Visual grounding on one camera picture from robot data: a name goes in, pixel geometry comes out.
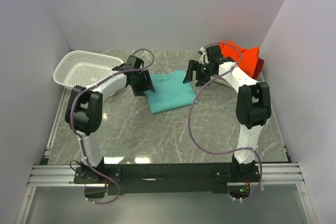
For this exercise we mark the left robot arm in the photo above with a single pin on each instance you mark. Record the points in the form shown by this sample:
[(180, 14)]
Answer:
[(85, 107)]

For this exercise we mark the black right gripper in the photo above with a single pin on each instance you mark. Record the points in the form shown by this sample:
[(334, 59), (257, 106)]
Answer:
[(193, 65)]

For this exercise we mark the teal t-shirt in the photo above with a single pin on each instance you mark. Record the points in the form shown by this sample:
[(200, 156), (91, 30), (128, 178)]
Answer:
[(170, 92)]

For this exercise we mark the folded orange t-shirt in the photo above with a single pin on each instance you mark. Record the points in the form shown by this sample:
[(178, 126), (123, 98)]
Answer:
[(249, 60)]

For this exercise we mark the folded white t-shirt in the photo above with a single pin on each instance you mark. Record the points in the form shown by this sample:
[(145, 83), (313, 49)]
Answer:
[(220, 81)]

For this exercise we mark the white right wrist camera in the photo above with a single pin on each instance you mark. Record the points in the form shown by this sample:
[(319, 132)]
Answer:
[(203, 59)]

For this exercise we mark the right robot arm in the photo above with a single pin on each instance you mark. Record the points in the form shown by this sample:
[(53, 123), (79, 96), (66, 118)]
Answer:
[(253, 107)]

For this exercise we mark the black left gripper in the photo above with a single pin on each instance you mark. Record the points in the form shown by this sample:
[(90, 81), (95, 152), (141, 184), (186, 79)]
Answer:
[(147, 85)]

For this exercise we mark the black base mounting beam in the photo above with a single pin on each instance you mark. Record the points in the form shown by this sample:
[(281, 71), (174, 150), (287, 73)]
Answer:
[(167, 178)]

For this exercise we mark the aluminium extrusion rail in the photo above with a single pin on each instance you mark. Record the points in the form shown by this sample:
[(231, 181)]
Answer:
[(62, 175)]

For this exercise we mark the white perforated plastic basket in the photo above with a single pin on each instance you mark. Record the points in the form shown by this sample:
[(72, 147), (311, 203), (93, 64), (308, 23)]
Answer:
[(83, 68)]

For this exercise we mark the folded dark red t-shirt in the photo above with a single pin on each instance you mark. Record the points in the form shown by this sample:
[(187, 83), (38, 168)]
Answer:
[(258, 68)]

